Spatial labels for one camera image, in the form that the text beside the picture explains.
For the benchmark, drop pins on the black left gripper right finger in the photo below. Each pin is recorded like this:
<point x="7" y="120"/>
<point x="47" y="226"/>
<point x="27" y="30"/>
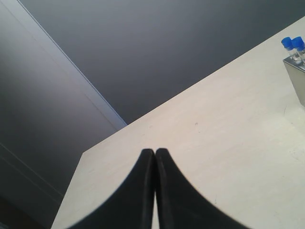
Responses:
<point x="180" y="205"/>

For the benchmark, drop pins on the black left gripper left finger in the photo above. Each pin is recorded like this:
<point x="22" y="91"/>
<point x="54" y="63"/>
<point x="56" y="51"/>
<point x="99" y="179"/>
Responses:
<point x="131" y="205"/>

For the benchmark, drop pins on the blue-capped tube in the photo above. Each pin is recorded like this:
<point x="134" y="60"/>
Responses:
<point x="299" y="45"/>
<point x="287" y="44"/>

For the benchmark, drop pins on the steel test tube rack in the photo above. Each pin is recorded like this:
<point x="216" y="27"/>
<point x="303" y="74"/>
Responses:
<point x="296" y="72"/>

